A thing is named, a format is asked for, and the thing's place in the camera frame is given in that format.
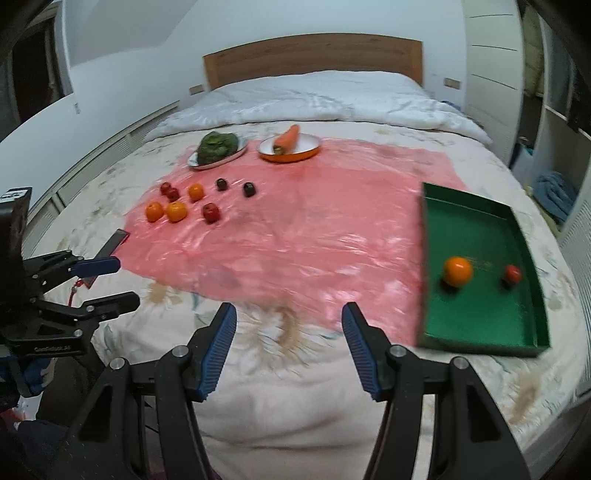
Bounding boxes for green rectangular tray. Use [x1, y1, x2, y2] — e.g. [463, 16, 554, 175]
[417, 183, 551, 357]

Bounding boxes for red apple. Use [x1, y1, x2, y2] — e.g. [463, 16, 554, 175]
[201, 203, 221, 224]
[159, 182, 171, 195]
[502, 264, 523, 285]
[166, 187, 180, 202]

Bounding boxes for dark plum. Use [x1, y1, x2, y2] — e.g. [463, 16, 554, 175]
[216, 178, 228, 191]
[242, 182, 256, 198]

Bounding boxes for wall socket right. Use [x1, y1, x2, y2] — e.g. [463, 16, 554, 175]
[444, 78, 461, 90]

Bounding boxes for white plate blue rim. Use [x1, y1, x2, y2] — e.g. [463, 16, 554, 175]
[186, 137, 249, 171]

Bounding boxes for orange carrot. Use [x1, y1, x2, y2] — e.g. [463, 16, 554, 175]
[273, 124, 301, 155]

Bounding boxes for wall socket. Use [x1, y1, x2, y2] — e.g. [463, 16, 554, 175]
[189, 84, 204, 95]
[444, 78, 461, 90]

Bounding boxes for smartphone in red case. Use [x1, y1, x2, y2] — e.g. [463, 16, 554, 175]
[73, 229, 129, 288]

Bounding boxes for blue gloved left hand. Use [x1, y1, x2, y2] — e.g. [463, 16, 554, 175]
[1, 356, 55, 404]

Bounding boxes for green leafy vegetable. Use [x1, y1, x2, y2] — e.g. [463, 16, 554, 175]
[197, 131, 239, 166]

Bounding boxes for white duvet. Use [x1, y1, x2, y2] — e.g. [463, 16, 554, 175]
[144, 70, 492, 145]

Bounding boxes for wall socket left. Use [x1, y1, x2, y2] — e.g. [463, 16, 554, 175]
[189, 84, 204, 95]

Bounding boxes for small back orange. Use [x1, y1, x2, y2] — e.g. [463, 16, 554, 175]
[187, 183, 205, 202]

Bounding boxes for white wardrobe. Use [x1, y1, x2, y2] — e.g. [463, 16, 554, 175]
[461, 0, 591, 398]

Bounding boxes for pink plastic sheet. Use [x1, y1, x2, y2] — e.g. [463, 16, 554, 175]
[118, 139, 464, 344]

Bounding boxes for wooden headboard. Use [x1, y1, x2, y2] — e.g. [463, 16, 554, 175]
[204, 33, 424, 90]

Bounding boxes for orange rimmed plate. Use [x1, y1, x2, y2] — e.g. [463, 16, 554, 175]
[256, 133, 323, 164]

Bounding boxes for blue folded towel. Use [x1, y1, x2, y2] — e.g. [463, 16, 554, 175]
[533, 171, 577, 225]

